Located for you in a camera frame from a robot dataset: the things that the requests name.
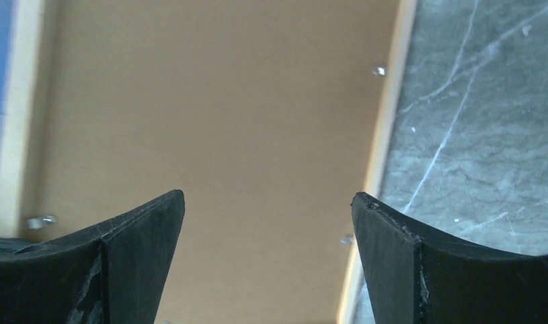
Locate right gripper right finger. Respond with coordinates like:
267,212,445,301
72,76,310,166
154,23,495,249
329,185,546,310
351,192,548,324

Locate light wooden picture frame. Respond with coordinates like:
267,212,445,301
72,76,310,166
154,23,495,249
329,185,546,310
0,0,419,324

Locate brown cardboard backing board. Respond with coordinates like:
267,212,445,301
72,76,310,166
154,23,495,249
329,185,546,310
21,0,400,324

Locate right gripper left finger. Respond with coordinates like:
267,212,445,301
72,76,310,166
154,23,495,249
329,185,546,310
0,190,185,324

